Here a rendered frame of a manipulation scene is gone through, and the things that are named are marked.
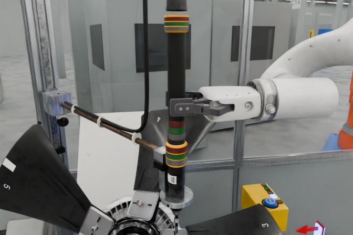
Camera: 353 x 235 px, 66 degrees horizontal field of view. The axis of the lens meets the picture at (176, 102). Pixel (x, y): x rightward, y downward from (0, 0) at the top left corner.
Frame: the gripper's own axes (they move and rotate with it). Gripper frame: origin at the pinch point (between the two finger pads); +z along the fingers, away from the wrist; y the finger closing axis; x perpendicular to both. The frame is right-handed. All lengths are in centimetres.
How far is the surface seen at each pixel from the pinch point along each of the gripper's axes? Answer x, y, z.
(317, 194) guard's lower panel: -75, 70, -91
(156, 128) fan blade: -12.3, 19.8, 2.2
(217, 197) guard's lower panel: -71, 70, -33
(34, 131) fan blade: -8.7, 12.0, 30.3
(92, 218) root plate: -26.2, 3.4, 17.8
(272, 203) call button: -42, 23, -36
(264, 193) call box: -43, 31, -37
